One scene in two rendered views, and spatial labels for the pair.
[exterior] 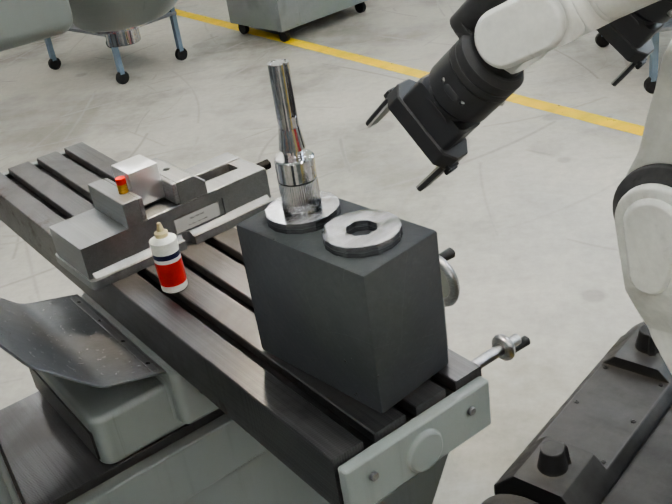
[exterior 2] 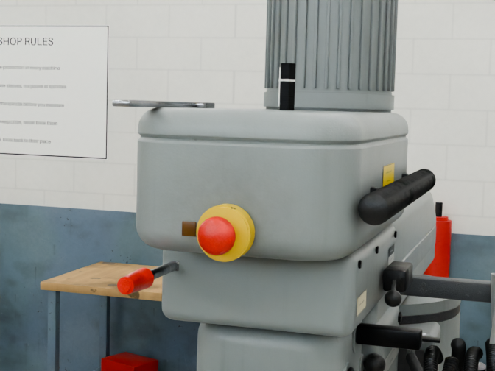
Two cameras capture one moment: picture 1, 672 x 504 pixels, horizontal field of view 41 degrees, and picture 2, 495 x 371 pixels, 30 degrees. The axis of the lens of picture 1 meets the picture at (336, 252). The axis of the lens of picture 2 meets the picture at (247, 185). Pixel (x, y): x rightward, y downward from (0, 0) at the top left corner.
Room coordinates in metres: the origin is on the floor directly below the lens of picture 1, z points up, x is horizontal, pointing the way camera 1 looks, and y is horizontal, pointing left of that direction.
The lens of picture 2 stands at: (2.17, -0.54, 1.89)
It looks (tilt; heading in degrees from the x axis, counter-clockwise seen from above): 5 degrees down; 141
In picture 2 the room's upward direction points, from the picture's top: 2 degrees clockwise
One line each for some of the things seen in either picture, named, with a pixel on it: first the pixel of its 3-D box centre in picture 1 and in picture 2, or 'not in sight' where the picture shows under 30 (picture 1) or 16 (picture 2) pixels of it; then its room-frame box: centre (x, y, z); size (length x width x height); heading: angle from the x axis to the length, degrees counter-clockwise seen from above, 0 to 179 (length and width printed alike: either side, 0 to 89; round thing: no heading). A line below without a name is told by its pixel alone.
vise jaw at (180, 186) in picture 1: (170, 179); not in sight; (1.38, 0.25, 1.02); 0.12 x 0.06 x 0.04; 35
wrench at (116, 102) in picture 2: not in sight; (164, 104); (1.28, 0.06, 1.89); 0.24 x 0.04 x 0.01; 124
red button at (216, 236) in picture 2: not in sight; (218, 235); (1.42, 0.04, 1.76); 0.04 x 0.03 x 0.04; 34
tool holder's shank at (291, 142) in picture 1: (286, 110); not in sight; (0.98, 0.03, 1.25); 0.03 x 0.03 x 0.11
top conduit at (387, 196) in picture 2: not in sight; (401, 191); (1.38, 0.36, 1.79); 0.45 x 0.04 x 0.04; 124
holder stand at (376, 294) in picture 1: (342, 289); not in sight; (0.94, 0.00, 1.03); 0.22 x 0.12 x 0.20; 40
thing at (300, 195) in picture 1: (298, 184); not in sight; (0.98, 0.03, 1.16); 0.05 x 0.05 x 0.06
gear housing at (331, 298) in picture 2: not in sight; (289, 266); (1.26, 0.29, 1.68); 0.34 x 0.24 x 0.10; 124
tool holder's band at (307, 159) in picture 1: (294, 159); not in sight; (0.98, 0.03, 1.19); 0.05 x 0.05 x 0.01
